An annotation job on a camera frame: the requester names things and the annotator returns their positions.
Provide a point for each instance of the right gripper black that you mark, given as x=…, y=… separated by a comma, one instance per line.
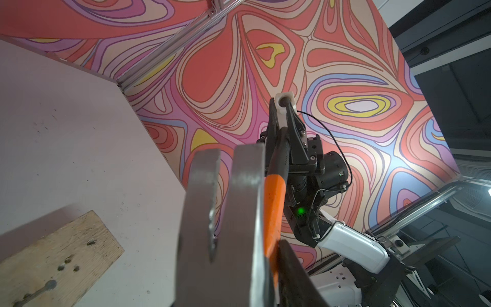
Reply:
x=310, y=168

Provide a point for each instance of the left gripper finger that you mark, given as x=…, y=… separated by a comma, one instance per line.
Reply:
x=295, y=286

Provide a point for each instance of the claw hammer orange black handle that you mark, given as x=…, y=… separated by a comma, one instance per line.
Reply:
x=238, y=266

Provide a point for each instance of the wooden block with nails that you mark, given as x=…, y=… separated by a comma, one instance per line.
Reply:
x=76, y=256

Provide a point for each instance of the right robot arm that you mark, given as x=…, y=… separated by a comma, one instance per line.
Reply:
x=370, y=275

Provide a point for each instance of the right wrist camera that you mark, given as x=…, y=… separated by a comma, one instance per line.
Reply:
x=281, y=101

